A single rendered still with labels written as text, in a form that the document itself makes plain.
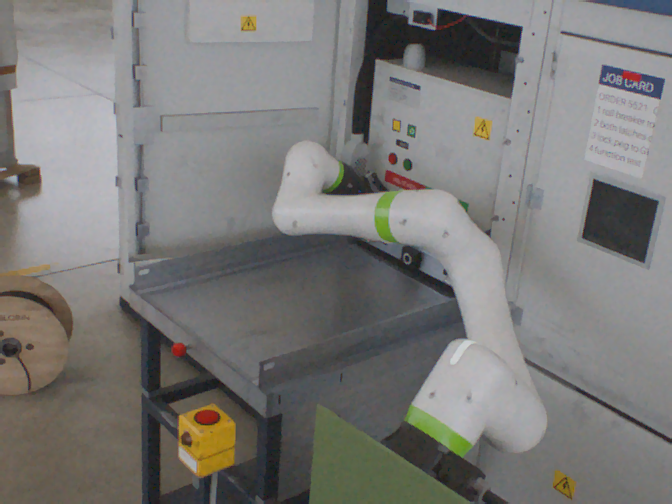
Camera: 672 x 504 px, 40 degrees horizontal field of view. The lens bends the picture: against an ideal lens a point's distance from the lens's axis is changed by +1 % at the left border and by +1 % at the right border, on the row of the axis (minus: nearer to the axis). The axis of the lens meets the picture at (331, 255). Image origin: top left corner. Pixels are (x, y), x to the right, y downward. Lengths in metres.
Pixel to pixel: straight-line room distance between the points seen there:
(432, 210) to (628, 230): 0.42
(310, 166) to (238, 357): 0.49
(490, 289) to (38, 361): 2.03
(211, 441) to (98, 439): 1.59
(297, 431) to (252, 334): 0.26
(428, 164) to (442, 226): 0.61
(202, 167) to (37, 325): 1.14
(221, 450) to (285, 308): 0.62
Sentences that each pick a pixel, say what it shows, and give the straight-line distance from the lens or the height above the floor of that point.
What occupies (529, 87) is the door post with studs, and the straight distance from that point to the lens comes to 2.14.
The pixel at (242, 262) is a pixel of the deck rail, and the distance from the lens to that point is 2.51.
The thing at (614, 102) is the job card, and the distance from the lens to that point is 1.98.
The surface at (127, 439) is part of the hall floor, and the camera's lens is 3.29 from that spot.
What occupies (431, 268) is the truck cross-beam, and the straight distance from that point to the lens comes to 2.49.
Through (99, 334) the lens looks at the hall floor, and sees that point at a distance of 3.95.
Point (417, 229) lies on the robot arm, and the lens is 1.87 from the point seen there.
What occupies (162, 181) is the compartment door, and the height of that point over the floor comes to 1.06.
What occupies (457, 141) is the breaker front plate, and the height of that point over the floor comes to 1.25.
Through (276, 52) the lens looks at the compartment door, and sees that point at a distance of 2.54.
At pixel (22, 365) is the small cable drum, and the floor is 0.13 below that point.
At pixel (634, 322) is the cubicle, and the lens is 2.05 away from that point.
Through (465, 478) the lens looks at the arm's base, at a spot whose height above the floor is 0.95.
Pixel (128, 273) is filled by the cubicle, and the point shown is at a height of 0.21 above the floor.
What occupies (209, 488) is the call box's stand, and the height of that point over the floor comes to 0.74.
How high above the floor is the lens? 1.87
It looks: 23 degrees down
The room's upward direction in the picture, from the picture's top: 4 degrees clockwise
